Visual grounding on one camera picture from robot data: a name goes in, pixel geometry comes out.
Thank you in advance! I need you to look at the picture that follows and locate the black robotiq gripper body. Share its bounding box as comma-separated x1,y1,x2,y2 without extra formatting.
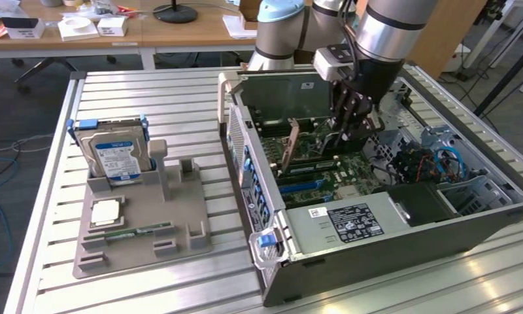
347,58,405,105

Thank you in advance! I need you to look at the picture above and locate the nvidia gpu card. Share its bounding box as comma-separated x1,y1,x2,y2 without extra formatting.
277,116,348,175

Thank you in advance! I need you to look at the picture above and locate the metal disk bay cage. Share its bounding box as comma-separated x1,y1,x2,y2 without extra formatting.
361,96,425,158
436,175,521,217

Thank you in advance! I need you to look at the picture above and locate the green motherboard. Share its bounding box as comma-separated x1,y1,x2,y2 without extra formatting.
255,107,379,210

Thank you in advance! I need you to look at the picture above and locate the installed green ram stick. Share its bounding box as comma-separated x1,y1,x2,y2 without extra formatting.
287,158,340,174

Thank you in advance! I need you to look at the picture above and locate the wooden cabinet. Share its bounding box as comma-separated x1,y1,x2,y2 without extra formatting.
401,0,489,80

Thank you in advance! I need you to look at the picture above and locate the silver chipset heatsink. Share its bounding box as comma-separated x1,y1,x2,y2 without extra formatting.
335,186,364,200

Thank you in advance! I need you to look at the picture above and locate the blue long expansion slot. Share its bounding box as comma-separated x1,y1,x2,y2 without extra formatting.
280,176,329,194

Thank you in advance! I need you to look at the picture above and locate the black plastic shroud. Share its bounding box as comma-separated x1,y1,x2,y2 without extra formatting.
387,182,462,228

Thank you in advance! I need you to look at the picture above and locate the black stand leg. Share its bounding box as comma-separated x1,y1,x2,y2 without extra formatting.
474,31,523,117

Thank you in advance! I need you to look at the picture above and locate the white paper stack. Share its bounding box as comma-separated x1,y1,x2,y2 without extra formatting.
223,14,260,40

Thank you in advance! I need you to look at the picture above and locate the open cardboard box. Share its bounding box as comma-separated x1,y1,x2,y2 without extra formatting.
239,0,265,24

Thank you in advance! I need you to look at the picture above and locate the grey power supply unit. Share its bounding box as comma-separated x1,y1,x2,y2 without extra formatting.
285,192,413,260

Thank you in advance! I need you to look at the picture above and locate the wooden desk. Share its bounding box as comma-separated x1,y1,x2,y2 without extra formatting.
0,0,381,71

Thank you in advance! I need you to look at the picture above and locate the blue case latch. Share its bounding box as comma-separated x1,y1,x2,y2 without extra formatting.
259,232,281,253

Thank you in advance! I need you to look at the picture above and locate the open dark pc case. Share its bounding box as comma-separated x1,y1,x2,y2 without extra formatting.
217,60,523,308

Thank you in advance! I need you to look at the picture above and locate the black lamp base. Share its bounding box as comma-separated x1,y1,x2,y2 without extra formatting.
152,0,200,24

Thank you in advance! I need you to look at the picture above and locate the hard disk with blue carrier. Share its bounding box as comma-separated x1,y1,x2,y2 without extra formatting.
64,116,152,188

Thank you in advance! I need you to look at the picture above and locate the grey parts rack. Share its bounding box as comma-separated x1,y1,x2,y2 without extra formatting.
72,139,216,280

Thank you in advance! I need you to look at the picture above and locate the small plain white box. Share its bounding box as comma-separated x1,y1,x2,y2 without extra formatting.
96,16,129,37

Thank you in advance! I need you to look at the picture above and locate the loose green ram stick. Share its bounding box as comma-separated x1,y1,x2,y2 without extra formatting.
87,222,175,241

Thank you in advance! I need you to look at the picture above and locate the silver cpu chip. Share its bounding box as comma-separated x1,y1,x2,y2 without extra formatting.
90,201,121,226

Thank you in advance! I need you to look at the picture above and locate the white box with round inset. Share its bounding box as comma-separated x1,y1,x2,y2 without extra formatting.
58,18,101,43

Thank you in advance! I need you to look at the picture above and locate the black office chair base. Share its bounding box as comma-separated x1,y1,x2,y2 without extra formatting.
14,55,78,94

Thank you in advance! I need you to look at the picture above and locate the white box with black lid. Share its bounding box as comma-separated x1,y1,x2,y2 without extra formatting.
7,18,47,40

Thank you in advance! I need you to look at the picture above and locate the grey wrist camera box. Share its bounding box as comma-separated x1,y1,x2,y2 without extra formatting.
312,44,356,81

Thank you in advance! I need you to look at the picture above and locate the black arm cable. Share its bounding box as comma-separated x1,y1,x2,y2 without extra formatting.
336,0,365,78

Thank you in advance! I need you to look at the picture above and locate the black power wire bundle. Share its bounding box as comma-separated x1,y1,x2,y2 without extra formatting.
392,148,441,186

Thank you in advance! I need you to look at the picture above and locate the white pedestal unit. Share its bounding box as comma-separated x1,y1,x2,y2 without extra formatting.
440,42,476,75

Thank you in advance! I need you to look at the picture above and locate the blue data wire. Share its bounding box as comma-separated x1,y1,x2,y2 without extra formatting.
434,147,469,181

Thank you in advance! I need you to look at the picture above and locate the white floor cable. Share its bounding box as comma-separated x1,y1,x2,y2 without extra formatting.
0,133,55,155

